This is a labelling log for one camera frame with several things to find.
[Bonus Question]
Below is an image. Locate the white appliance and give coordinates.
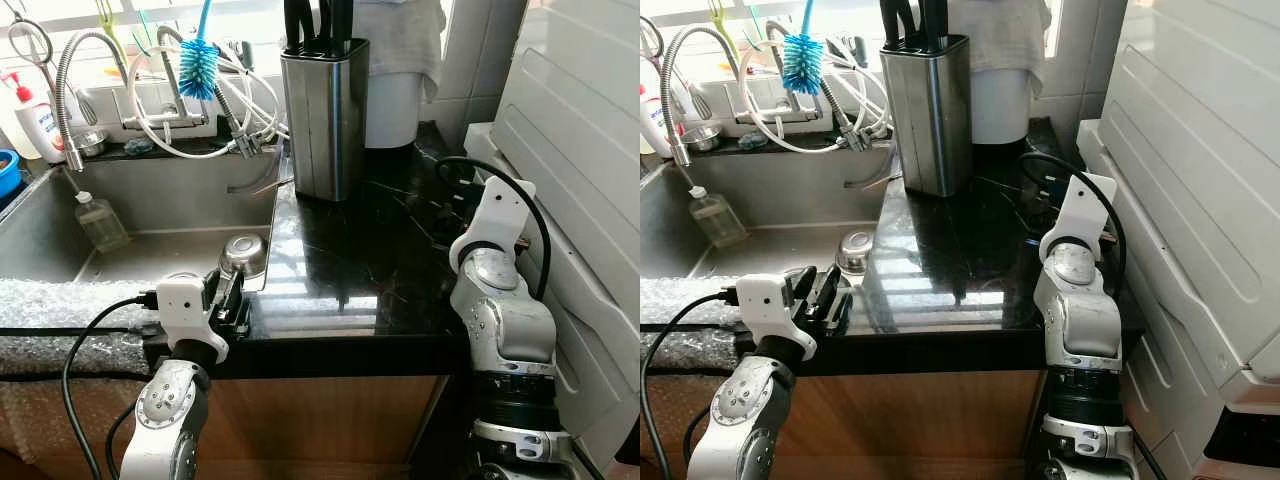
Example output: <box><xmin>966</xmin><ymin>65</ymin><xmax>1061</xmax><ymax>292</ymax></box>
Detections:
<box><xmin>1074</xmin><ymin>0</ymin><xmax>1280</xmax><ymax>480</ymax></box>
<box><xmin>464</xmin><ymin>0</ymin><xmax>641</xmax><ymax>472</ymax></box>

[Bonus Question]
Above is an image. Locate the hanging metal wire strainer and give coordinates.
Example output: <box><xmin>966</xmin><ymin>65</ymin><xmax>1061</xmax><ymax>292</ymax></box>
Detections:
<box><xmin>4</xmin><ymin>17</ymin><xmax>57</xmax><ymax>77</ymax></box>

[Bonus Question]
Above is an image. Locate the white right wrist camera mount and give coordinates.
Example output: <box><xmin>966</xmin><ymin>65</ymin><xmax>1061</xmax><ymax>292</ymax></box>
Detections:
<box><xmin>1039</xmin><ymin>172</ymin><xmax>1119</xmax><ymax>262</ymax></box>
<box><xmin>474</xmin><ymin>177</ymin><xmax>537</xmax><ymax>264</ymax></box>

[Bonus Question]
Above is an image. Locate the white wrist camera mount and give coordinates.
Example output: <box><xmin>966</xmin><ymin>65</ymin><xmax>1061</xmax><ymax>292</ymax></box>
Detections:
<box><xmin>154</xmin><ymin>274</ymin><xmax>232</xmax><ymax>362</ymax></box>
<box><xmin>734</xmin><ymin>272</ymin><xmax>817</xmax><ymax>360</ymax></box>
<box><xmin>1039</xmin><ymin>172</ymin><xmax>1119</xmax><ymax>262</ymax></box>
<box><xmin>474</xmin><ymin>177</ymin><xmax>537</xmax><ymax>264</ymax></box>

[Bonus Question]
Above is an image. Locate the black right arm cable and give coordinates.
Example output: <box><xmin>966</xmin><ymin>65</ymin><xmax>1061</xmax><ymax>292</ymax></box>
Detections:
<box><xmin>436</xmin><ymin>154</ymin><xmax>552</xmax><ymax>302</ymax></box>
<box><xmin>1017</xmin><ymin>151</ymin><xmax>1130</xmax><ymax>297</ymax></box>

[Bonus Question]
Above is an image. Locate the small steel cup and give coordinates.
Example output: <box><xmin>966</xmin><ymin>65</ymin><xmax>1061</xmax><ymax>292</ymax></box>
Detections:
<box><xmin>682</xmin><ymin>122</ymin><xmax>724</xmax><ymax>154</ymax></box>
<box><xmin>64</xmin><ymin>127</ymin><xmax>110</xmax><ymax>159</ymax></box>

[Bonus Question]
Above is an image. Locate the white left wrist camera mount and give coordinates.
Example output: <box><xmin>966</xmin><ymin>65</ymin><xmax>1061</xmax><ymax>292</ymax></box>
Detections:
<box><xmin>154</xmin><ymin>274</ymin><xmax>232</xmax><ymax>362</ymax></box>
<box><xmin>734</xmin><ymin>272</ymin><xmax>817</xmax><ymax>360</ymax></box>

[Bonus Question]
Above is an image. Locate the stainless steel sink basin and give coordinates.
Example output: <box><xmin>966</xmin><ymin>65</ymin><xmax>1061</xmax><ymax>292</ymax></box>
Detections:
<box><xmin>640</xmin><ymin>149</ymin><xmax>892</xmax><ymax>282</ymax></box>
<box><xmin>0</xmin><ymin>149</ymin><xmax>287</xmax><ymax>292</ymax></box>

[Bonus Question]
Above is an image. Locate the green plastic utensil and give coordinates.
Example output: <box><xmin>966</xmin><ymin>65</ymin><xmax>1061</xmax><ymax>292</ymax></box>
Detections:
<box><xmin>704</xmin><ymin>0</ymin><xmax>737</xmax><ymax>47</ymax></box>
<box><xmin>94</xmin><ymin>0</ymin><xmax>127</xmax><ymax>52</ymax></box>

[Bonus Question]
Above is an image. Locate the flexible steel spring faucet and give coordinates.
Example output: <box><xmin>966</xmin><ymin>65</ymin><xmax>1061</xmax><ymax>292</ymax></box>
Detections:
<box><xmin>54</xmin><ymin>29</ymin><xmax>112</xmax><ymax>172</ymax></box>
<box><xmin>659</xmin><ymin>24</ymin><xmax>717</xmax><ymax>169</ymax></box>

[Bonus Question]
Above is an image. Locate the small upturned steel bowl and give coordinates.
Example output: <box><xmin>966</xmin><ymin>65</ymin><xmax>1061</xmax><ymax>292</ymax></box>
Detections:
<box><xmin>834</xmin><ymin>229</ymin><xmax>880</xmax><ymax>277</ymax></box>
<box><xmin>217</xmin><ymin>234</ymin><xmax>269</xmax><ymax>280</ymax></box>

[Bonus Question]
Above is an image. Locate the white round container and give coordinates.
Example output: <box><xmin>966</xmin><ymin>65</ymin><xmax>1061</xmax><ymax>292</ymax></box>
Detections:
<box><xmin>364</xmin><ymin>69</ymin><xmax>427</xmax><ymax>150</ymax></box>
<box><xmin>969</xmin><ymin>64</ymin><xmax>1032</xmax><ymax>147</ymax></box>

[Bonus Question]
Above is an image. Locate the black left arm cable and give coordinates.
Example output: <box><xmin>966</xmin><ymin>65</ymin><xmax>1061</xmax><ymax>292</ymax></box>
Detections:
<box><xmin>61</xmin><ymin>292</ymin><xmax>162</xmax><ymax>480</ymax></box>
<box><xmin>640</xmin><ymin>289</ymin><xmax>742</xmax><ymax>480</ymax></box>

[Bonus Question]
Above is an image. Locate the blue bottle brush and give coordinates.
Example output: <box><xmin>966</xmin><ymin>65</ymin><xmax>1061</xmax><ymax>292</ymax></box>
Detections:
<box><xmin>779</xmin><ymin>0</ymin><xmax>827</xmax><ymax>97</ymax></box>
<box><xmin>177</xmin><ymin>0</ymin><xmax>222</xmax><ymax>102</ymax></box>

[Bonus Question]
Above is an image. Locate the wooden base cabinet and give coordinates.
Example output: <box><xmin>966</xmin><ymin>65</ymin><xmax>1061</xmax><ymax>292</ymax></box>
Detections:
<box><xmin>640</xmin><ymin>369</ymin><xmax>1047</xmax><ymax>480</ymax></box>
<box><xmin>0</xmin><ymin>374</ymin><xmax>452</xmax><ymax>480</ymax></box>

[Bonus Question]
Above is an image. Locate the steel knife block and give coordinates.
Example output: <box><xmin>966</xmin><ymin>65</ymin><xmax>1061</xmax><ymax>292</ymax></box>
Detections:
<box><xmin>879</xmin><ymin>0</ymin><xmax>974</xmax><ymax>199</ymax></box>
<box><xmin>279</xmin><ymin>0</ymin><xmax>372</xmax><ymax>204</ymax></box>

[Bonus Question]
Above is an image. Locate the chrome gooseneck faucet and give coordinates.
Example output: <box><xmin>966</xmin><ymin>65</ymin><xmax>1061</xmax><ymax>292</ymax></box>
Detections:
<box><xmin>724</xmin><ymin>19</ymin><xmax>817</xmax><ymax>127</ymax></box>
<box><xmin>119</xmin><ymin>24</ymin><xmax>212</xmax><ymax>132</ymax></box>

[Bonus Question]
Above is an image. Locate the white red pump soap bottle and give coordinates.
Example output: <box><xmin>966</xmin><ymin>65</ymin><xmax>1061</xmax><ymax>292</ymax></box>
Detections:
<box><xmin>0</xmin><ymin>69</ymin><xmax>67</xmax><ymax>164</ymax></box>
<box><xmin>640</xmin><ymin>64</ymin><xmax>670</xmax><ymax>159</ymax></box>

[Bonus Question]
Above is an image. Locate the clear plastic bottle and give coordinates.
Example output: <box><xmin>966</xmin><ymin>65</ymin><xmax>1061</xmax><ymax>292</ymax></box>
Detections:
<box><xmin>72</xmin><ymin>189</ymin><xmax>132</xmax><ymax>252</ymax></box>
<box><xmin>687</xmin><ymin>184</ymin><xmax>750</xmax><ymax>249</ymax></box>

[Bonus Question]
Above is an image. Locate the white looped hose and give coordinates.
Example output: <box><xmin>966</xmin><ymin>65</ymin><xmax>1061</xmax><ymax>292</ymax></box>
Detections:
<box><xmin>124</xmin><ymin>44</ymin><xmax>287</xmax><ymax>160</ymax></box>
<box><xmin>734</xmin><ymin>39</ymin><xmax>892</xmax><ymax>155</ymax></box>

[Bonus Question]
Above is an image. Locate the clear bubble wrap sheet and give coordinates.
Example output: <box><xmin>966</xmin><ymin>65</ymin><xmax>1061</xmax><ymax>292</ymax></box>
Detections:
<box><xmin>0</xmin><ymin>277</ymin><xmax>162</xmax><ymax>480</ymax></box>
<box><xmin>640</xmin><ymin>274</ymin><xmax>747</xmax><ymax>377</ymax></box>

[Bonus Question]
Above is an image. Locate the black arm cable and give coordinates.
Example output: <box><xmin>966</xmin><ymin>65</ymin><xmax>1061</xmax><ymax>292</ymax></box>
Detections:
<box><xmin>640</xmin><ymin>289</ymin><xmax>742</xmax><ymax>480</ymax></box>
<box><xmin>61</xmin><ymin>292</ymin><xmax>162</xmax><ymax>480</ymax></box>
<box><xmin>436</xmin><ymin>154</ymin><xmax>552</xmax><ymax>302</ymax></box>
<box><xmin>1017</xmin><ymin>151</ymin><xmax>1130</xmax><ymax>297</ymax></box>

